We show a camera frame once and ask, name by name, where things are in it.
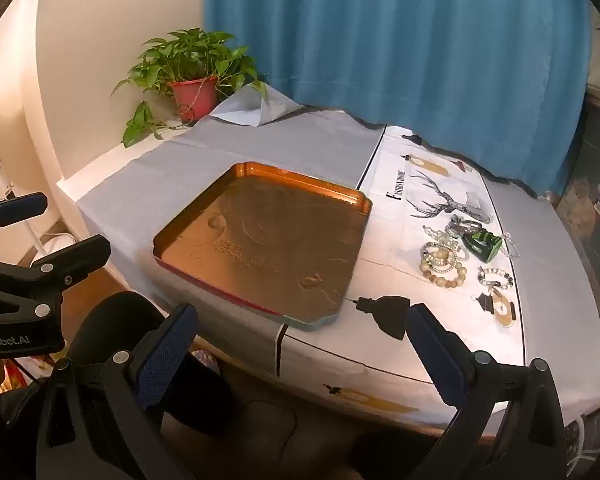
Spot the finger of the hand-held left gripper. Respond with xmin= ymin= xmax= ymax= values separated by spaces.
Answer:
xmin=0 ymin=191 xmax=49 ymax=256
xmin=0 ymin=233 xmax=112 ymax=329

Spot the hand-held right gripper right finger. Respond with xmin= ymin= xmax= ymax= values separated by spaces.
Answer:
xmin=405 ymin=302 xmax=568 ymax=480

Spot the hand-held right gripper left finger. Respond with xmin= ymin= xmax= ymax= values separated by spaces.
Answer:
xmin=34 ymin=301 xmax=202 ymax=480

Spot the beige round bead bracelet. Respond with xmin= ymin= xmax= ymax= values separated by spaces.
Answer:
xmin=419 ymin=258 xmax=469 ymax=291

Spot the grey bead bracelet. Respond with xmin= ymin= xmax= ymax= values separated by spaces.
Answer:
xmin=476 ymin=266 xmax=514 ymax=291

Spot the pearl and dark bead bracelet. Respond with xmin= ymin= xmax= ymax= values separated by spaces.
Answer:
xmin=420 ymin=241 xmax=470 ymax=267

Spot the green black watch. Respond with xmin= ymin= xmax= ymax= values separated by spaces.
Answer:
xmin=461 ymin=227 xmax=504 ymax=263

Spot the clear crystal bead bracelet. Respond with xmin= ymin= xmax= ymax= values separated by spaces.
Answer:
xmin=495 ymin=232 xmax=524 ymax=260

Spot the bronze metal bangle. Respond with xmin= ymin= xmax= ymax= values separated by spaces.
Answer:
xmin=448 ymin=213 xmax=484 ymax=235

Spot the copper metal tray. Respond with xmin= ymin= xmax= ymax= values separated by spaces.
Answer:
xmin=152 ymin=161 xmax=373 ymax=334

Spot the white deer print cloth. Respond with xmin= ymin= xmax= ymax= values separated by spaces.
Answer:
xmin=275 ymin=125 xmax=529 ymax=422

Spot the red plastic flower pot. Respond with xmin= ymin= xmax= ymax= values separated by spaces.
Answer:
xmin=168 ymin=76 xmax=220 ymax=124

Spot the green pothos plant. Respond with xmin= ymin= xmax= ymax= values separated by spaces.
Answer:
xmin=111 ymin=27 xmax=269 ymax=149

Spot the grey tablecloth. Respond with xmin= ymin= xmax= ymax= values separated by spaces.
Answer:
xmin=75 ymin=105 xmax=600 ymax=426

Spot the blue curtain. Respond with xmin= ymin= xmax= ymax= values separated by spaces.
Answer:
xmin=203 ymin=0 xmax=593 ymax=197

